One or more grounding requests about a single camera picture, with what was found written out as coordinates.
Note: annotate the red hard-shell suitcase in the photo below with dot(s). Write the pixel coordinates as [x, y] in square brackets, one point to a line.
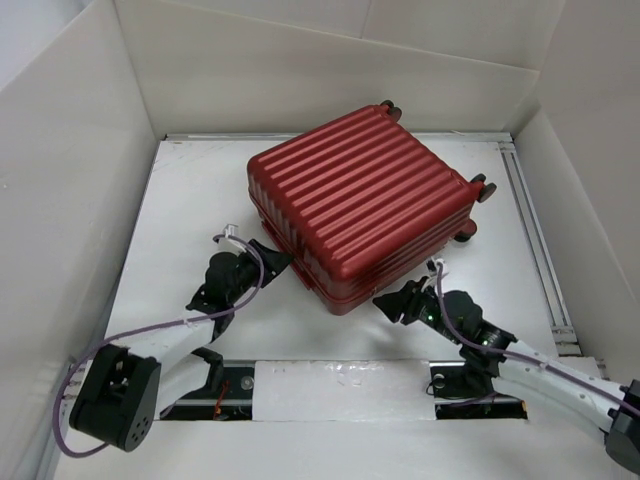
[359, 202]

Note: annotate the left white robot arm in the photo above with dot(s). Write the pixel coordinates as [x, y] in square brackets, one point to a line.
[135, 377]

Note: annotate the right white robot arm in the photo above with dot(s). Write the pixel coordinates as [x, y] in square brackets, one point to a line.
[603, 409]

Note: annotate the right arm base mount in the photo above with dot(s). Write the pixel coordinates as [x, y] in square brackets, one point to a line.
[460, 393]

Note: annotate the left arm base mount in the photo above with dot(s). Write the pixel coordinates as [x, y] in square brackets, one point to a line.
[230, 400]

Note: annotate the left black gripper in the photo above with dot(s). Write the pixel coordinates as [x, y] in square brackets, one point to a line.
[274, 262]

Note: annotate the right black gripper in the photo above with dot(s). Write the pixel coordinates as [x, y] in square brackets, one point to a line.
[393, 304]

